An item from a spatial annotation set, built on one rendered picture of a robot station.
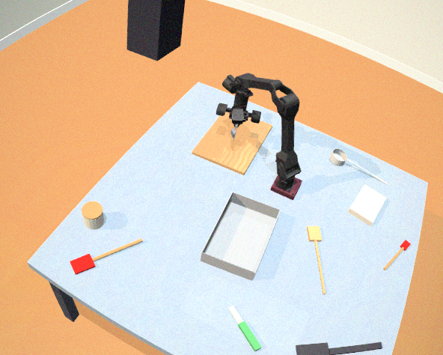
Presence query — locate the small tan cylinder with orange top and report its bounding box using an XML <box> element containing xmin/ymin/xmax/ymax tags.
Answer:
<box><xmin>82</xmin><ymin>201</ymin><xmax>104</xmax><ymax>230</ymax></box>

